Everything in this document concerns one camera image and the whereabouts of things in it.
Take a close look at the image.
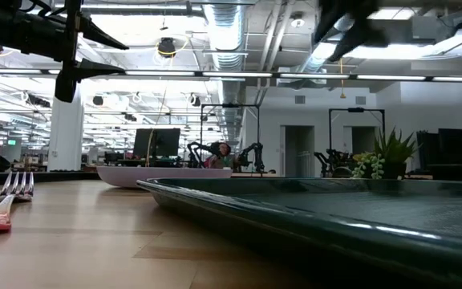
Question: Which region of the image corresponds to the green artificial potted plant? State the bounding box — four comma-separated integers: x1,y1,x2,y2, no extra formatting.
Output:
351,127,419,181

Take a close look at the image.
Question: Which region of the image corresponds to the black hanging ceiling camera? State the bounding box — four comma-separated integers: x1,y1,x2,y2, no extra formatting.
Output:
157,36,177,59

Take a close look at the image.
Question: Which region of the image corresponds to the person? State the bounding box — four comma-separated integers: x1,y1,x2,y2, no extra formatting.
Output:
208,141,235,170

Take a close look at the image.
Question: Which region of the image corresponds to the yellow hanging cable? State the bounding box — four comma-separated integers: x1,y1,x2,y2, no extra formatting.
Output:
145,55,176,169

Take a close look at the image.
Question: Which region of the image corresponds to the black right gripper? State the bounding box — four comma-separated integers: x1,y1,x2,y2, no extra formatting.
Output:
313,0,388,63

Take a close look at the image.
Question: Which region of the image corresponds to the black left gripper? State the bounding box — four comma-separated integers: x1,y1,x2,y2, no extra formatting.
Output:
10,0,130,104

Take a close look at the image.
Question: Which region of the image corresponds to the fork with orange-red handle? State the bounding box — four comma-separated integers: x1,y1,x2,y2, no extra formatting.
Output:
0,171,35,234

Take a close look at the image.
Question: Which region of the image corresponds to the dark green plastic tray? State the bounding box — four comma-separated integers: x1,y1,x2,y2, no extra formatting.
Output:
136,177,462,289

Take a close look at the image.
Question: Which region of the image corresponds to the black background rig frame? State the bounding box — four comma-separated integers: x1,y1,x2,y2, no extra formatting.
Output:
327,107,387,153
199,103,261,169

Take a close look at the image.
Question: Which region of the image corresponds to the white square pillar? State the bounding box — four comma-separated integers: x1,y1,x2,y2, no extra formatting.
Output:
47,86,85,173

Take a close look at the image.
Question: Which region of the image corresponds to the lavender round plate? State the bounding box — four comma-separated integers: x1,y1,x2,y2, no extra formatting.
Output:
96,165,233,189

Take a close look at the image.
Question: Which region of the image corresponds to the black background equipment stack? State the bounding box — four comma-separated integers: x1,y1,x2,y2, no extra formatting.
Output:
416,128,462,181

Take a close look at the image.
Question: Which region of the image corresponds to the silver ceiling ventilation duct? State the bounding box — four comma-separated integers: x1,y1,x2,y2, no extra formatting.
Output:
201,0,249,142

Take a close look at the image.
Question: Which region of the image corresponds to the black computer monitor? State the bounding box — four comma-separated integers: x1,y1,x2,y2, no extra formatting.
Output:
132,128,181,159

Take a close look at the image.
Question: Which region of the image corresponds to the grey doorway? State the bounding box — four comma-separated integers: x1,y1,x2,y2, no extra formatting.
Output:
342,125,379,155
280,124,316,178

